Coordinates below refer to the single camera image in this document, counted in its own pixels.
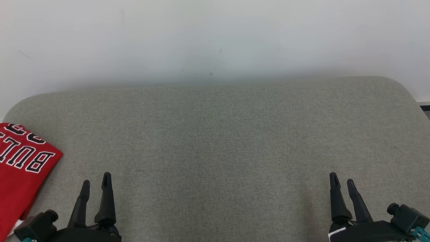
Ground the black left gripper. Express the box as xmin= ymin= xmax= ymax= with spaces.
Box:
xmin=44 ymin=172 xmax=122 ymax=242

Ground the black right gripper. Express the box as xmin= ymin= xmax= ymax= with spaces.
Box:
xmin=329 ymin=172 xmax=409 ymax=242

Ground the red Bulls jersey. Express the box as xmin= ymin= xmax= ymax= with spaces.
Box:
xmin=0 ymin=123 xmax=63 ymax=241

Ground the teal-plug right camera cable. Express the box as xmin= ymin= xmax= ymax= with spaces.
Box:
xmin=413 ymin=226 xmax=430 ymax=242

